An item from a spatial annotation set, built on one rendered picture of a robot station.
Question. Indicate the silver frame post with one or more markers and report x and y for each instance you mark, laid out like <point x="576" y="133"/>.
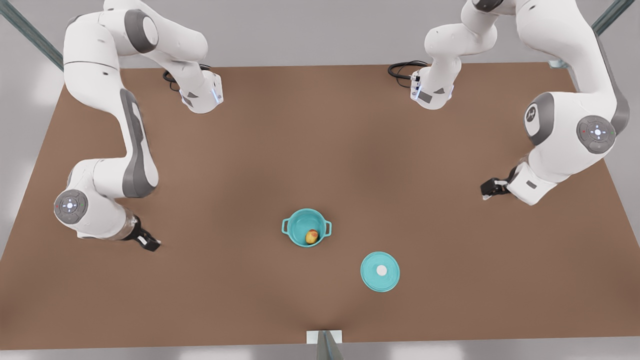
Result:
<point x="327" y="345"/>
<point x="607" y="15"/>
<point x="30" y="32"/>

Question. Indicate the yellow-brown potato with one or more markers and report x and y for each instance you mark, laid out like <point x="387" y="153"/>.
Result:
<point x="312" y="236"/>

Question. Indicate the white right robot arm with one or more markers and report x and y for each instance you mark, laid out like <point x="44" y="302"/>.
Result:
<point x="95" y="75"/>

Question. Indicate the teal pot lid white knob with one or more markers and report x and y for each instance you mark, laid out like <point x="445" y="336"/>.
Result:
<point x="372" y="277"/>

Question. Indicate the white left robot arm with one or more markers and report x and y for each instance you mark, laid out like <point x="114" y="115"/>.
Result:
<point x="565" y="125"/>

